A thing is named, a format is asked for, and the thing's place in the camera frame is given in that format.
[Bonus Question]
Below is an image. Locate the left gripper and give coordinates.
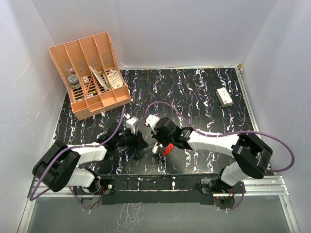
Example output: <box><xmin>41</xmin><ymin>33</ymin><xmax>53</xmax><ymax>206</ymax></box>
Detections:
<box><xmin>114</xmin><ymin>126</ymin><xmax>148</xmax><ymax>151</ymax></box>

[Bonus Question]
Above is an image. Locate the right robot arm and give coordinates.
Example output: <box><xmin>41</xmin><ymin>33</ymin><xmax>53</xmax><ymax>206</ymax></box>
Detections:
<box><xmin>145</xmin><ymin>115</ymin><xmax>273</xmax><ymax>193</ymax></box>

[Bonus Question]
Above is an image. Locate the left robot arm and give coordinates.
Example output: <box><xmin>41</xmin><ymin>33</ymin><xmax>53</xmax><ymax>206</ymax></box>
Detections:
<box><xmin>32</xmin><ymin>125</ymin><xmax>148</xmax><ymax>194</ymax></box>

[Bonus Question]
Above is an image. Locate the small white cardboard box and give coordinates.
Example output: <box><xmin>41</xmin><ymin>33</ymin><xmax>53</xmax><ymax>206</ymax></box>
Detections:
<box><xmin>216</xmin><ymin>87</ymin><xmax>233</xmax><ymax>107</ymax></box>

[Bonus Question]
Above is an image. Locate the white blister pack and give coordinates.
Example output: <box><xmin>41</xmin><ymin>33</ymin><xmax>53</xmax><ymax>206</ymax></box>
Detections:
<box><xmin>107</xmin><ymin>69</ymin><xmax>123</xmax><ymax>89</ymax></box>

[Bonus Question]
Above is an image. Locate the orange pencil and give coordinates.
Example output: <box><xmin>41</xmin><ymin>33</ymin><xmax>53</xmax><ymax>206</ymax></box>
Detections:
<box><xmin>86</xmin><ymin>77</ymin><xmax>93</xmax><ymax>96</ymax></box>

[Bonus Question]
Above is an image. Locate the white paper packet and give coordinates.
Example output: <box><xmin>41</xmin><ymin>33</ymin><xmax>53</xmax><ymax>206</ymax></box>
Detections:
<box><xmin>89</xmin><ymin>66</ymin><xmax>110</xmax><ymax>91</ymax></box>

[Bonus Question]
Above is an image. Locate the small white card box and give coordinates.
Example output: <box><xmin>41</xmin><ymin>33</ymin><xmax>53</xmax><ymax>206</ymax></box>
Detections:
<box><xmin>82</xmin><ymin>76</ymin><xmax>89</xmax><ymax>84</ymax></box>

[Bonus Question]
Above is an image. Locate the orange plastic desk organizer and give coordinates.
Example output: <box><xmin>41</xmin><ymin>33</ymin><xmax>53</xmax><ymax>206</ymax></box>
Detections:
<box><xmin>50</xmin><ymin>32</ymin><xmax>132</xmax><ymax>120</ymax></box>

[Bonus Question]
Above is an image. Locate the round grey tin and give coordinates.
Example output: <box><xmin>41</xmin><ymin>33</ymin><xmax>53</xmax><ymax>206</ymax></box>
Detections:
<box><xmin>68</xmin><ymin>74</ymin><xmax>81</xmax><ymax>89</ymax></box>

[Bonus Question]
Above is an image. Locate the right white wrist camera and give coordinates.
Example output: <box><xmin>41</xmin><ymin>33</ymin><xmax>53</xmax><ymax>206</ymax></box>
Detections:
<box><xmin>144</xmin><ymin>115</ymin><xmax>159</xmax><ymax>131</ymax></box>

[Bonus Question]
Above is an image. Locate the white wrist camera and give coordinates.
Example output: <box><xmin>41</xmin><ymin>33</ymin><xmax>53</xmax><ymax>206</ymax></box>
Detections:
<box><xmin>144</xmin><ymin>115</ymin><xmax>159</xmax><ymax>131</ymax></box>
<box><xmin>125</xmin><ymin>114</ymin><xmax>139</xmax><ymax>134</ymax></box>

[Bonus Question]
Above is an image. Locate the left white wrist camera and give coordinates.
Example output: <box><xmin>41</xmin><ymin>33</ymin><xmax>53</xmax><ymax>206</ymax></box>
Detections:
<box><xmin>125</xmin><ymin>114</ymin><xmax>139</xmax><ymax>134</ymax></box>

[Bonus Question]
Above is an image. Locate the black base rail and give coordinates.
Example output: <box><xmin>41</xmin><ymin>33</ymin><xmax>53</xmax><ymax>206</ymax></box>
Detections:
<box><xmin>72</xmin><ymin>173</ymin><xmax>246</xmax><ymax>206</ymax></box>

